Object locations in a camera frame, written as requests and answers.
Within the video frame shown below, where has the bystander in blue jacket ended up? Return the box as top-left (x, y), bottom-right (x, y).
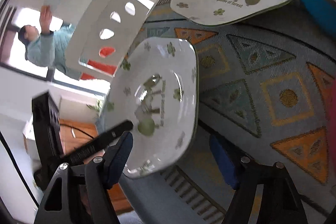
top-left (18, 6), bottom-right (82, 80)

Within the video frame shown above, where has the patterned blue table mat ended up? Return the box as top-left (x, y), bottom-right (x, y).
top-left (121, 0), bottom-right (335, 223)

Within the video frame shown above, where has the white chair near left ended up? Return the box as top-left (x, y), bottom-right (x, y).
top-left (65, 0), bottom-right (157, 81)

